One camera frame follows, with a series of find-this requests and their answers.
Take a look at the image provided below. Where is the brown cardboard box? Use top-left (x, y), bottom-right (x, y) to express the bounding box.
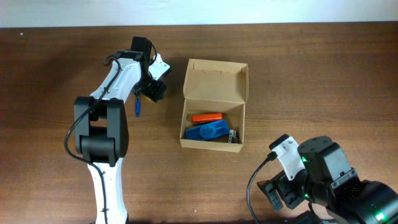
top-left (179, 58), bottom-right (249, 152)

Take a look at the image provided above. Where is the orange stapler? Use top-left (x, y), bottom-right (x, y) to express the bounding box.
top-left (191, 113), bottom-right (223, 124)

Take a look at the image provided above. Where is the small white blue box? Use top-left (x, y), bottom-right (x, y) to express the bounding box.
top-left (228, 129), bottom-right (239, 144)

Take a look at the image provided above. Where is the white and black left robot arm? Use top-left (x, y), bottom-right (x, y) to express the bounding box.
top-left (64, 36), bottom-right (171, 223)

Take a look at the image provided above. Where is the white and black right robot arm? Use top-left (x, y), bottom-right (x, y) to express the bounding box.
top-left (257, 134), bottom-right (397, 223)

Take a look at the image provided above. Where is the blue plastic case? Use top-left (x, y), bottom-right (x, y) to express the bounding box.
top-left (185, 119), bottom-right (230, 141)

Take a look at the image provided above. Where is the black left camera cable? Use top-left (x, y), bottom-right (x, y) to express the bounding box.
top-left (63, 42), bottom-right (159, 224)

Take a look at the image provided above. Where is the blue ballpoint pen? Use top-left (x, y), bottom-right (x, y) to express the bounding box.
top-left (134, 90), bottom-right (141, 117)

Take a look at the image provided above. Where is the black camera cable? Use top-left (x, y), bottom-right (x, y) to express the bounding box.
top-left (246, 151), bottom-right (278, 224)
top-left (63, 42), bottom-right (159, 224)

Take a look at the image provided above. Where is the black right camera cable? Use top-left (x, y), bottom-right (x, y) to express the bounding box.
top-left (246, 151), bottom-right (278, 224)

